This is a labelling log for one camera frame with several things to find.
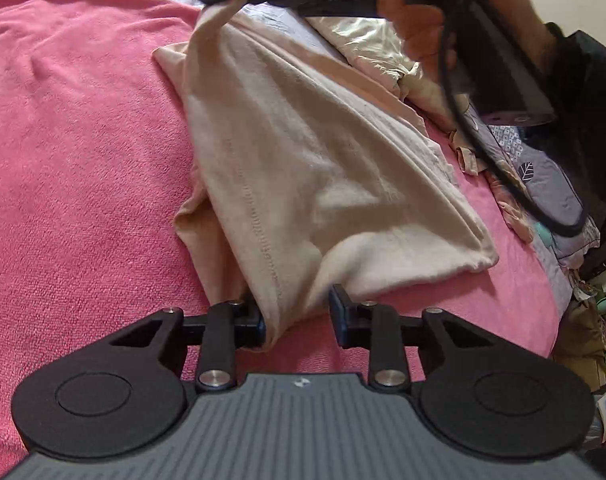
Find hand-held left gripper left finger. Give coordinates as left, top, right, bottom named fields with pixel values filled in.
left=112, top=300, right=267, bottom=393

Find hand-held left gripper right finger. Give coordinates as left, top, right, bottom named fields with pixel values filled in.
left=329, top=284, right=494, bottom=393

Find beige t-shirt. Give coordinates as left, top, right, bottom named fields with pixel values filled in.
left=153, top=0, right=500, bottom=351

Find person's right hand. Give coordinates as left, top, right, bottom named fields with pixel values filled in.
left=375, top=0, right=486, bottom=84

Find beige crumpled cloth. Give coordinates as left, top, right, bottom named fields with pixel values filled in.
left=448, top=130, right=486, bottom=177

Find grey leaf print quilt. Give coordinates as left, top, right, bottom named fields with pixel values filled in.
left=470, top=110, right=601, bottom=273

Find cream quilt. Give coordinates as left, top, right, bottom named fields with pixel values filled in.
left=303, top=10, right=434, bottom=116

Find pink blanket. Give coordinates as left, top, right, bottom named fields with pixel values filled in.
left=0, top=0, right=568, bottom=478

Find tan bag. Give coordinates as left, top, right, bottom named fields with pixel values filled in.
left=555, top=295, right=606, bottom=376

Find black cable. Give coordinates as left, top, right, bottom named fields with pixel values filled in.
left=435, top=0, right=590, bottom=238

